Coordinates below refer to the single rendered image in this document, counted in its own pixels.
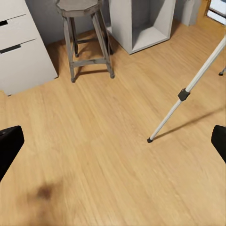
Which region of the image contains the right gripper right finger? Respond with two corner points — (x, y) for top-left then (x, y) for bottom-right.
(211, 125), (226, 163)

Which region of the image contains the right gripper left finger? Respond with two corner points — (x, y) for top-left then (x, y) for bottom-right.
(0, 125), (24, 181)

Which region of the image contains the camera tripod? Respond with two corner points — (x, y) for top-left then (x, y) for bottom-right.
(147, 36), (226, 143)

